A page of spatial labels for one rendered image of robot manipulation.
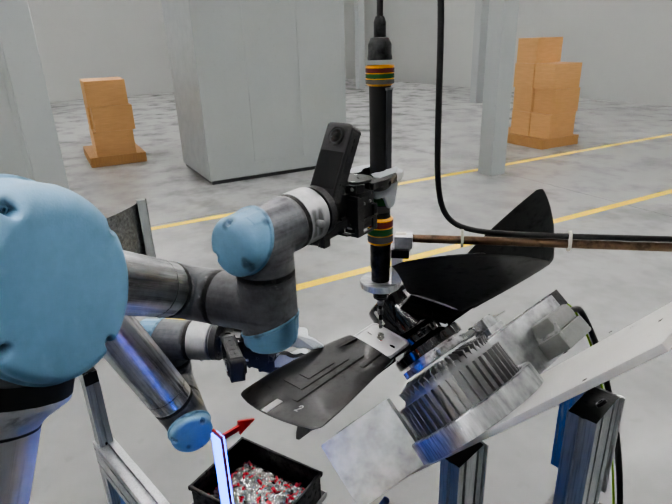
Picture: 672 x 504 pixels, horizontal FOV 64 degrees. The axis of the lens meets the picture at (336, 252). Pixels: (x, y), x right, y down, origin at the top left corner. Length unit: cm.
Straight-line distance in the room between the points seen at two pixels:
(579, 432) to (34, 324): 82
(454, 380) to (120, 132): 816
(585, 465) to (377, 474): 35
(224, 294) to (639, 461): 229
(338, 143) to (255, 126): 634
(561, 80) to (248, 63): 464
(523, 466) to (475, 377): 162
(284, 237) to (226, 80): 631
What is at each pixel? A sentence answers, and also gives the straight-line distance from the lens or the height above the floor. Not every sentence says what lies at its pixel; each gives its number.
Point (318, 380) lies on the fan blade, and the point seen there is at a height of 118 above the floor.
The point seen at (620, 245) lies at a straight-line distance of 94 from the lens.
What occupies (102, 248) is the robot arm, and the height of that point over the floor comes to 159.
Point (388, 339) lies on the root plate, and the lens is 100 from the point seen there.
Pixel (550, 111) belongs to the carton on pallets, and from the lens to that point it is 897.
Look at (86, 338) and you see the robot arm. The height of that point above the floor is 154.
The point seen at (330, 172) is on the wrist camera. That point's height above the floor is 153.
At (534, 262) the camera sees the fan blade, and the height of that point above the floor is 141.
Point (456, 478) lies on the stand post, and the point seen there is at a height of 88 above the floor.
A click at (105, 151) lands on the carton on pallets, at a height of 22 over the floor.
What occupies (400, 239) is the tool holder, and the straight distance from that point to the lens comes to 89.
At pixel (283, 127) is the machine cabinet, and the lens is 723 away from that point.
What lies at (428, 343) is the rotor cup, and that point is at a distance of 99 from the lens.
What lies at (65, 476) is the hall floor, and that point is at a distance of 274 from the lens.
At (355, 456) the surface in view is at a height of 100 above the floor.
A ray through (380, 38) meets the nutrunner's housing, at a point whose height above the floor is 170.
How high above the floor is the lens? 171
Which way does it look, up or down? 22 degrees down
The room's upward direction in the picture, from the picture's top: 2 degrees counter-clockwise
